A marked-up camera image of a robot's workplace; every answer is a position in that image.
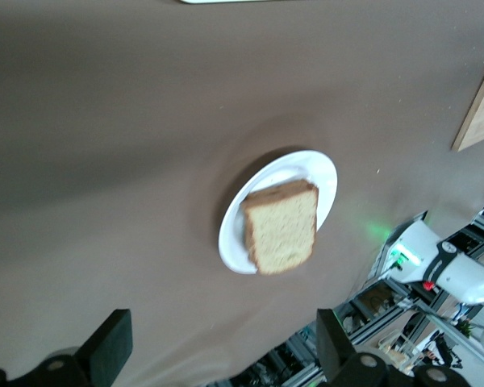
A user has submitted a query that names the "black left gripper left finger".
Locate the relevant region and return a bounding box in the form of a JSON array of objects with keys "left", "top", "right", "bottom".
[{"left": 7, "top": 309, "right": 133, "bottom": 387}]

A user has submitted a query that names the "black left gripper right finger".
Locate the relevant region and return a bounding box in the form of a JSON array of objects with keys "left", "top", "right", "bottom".
[{"left": 315, "top": 308, "right": 413, "bottom": 387}]

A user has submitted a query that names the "plain bread slice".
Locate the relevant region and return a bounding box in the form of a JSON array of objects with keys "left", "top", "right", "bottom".
[{"left": 240, "top": 179, "right": 320, "bottom": 277}]

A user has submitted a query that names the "round white plate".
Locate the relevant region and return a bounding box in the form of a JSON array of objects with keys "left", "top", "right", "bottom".
[{"left": 218, "top": 149, "right": 339, "bottom": 276}]

